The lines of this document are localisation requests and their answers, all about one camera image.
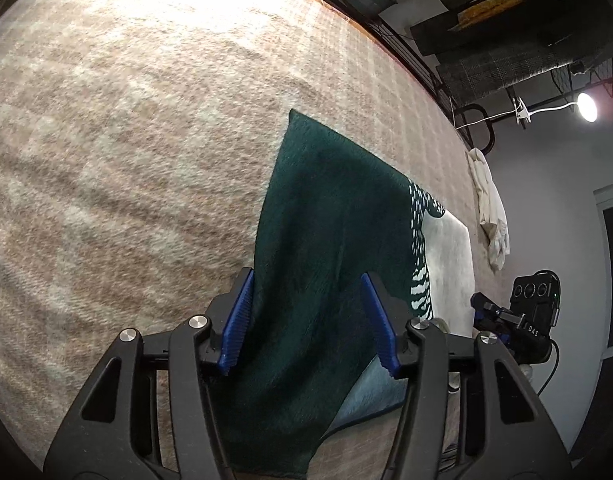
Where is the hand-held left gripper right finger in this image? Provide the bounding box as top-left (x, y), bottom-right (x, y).
top-left (360, 272), bottom-right (574, 480)

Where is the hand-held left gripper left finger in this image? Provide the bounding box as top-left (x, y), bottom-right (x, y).
top-left (44, 267), bottom-right (254, 480)

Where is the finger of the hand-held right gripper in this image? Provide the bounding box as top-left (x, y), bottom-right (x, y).
top-left (470, 292), bottom-right (527, 346)

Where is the green and white printed t-shirt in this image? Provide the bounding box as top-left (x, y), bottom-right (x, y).
top-left (209, 109), bottom-right (477, 466)

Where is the black metal clothes rack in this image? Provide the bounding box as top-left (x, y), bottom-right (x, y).
top-left (256, 0), bottom-right (613, 128)

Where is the crumpled white cloth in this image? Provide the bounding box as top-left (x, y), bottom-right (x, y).
top-left (466, 147), bottom-right (511, 272)

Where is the white clip lamp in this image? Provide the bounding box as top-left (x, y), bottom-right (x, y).
top-left (513, 91), bottom-right (599, 126)

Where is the grey plaid coat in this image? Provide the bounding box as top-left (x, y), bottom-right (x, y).
top-left (436, 35), bottom-right (582, 106)

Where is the dark hanging garment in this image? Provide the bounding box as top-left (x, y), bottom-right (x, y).
top-left (411, 10), bottom-right (552, 56)

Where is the yellow patterned garment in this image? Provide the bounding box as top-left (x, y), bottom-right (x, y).
top-left (449, 0), bottom-right (524, 31)

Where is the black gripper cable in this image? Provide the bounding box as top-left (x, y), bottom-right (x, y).
top-left (536, 340), bottom-right (563, 397)

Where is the black metal bed frame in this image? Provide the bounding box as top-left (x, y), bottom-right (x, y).
top-left (459, 104), bottom-right (498, 156)

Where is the white lamp cable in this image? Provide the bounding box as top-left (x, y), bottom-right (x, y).
top-left (456, 107), bottom-right (519, 132)

